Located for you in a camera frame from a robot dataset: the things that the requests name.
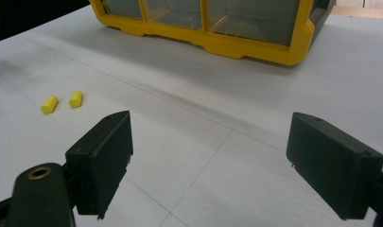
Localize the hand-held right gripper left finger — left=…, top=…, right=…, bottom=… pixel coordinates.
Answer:
left=64, top=110, right=134, bottom=220

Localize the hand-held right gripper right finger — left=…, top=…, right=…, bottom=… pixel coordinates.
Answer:
left=286, top=112, right=383, bottom=220

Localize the yellow cylinder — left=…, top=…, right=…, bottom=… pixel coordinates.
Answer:
left=68, top=90, right=84, bottom=109
left=40, top=95, right=60, bottom=114

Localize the yellow drawer organizer cabinet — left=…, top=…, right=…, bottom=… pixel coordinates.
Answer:
left=88, top=0, right=338, bottom=67

